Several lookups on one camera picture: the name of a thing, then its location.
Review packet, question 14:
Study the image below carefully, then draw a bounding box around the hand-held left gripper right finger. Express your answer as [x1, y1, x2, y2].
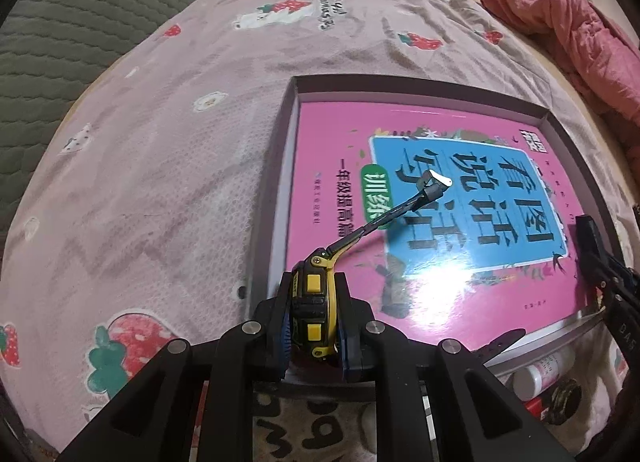
[332, 273, 576, 462]

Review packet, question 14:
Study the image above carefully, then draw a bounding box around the yellow black wrist watch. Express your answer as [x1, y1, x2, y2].
[291, 174, 453, 360]

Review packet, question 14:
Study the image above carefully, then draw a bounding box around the grey cardboard box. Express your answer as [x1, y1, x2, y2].
[247, 74, 621, 383]

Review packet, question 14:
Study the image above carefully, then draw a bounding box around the pink quilt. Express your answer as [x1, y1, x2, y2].
[479, 0, 640, 128]

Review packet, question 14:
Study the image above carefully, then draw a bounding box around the strawberry printed blanket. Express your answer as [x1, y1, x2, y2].
[0, 0, 640, 462]

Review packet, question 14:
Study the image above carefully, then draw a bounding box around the white pill bottle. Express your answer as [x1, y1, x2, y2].
[512, 346, 577, 400]

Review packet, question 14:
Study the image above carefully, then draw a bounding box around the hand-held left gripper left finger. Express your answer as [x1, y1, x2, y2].
[59, 271, 301, 462]

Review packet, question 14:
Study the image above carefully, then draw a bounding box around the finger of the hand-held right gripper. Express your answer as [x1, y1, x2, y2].
[575, 214, 640, 294]

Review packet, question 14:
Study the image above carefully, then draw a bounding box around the pink book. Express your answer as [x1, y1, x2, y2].
[285, 102, 601, 335]

